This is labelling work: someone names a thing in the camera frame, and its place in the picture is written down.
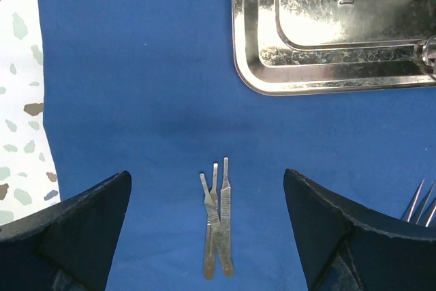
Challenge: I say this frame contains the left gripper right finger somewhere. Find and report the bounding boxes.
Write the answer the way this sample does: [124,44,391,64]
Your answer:
[283,169,435,290]

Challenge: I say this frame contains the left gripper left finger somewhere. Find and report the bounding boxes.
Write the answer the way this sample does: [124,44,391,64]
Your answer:
[1,171,131,290]

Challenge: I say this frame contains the steel tweezers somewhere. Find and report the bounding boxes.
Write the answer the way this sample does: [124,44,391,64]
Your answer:
[401,179,424,222]
[412,182,435,225]

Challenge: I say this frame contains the steel scalpel handle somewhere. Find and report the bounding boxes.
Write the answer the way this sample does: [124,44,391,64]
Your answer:
[220,157,234,277]
[203,162,219,280]
[200,173,234,277]

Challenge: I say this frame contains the blue surgical cloth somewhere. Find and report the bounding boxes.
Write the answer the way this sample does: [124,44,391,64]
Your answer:
[39,0,435,290]

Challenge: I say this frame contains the steel surgical scissors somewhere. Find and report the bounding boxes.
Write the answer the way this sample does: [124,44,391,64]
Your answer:
[414,34,435,80]

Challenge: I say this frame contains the steel instrument tray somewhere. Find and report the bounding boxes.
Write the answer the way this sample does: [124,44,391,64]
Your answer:
[232,0,435,96]

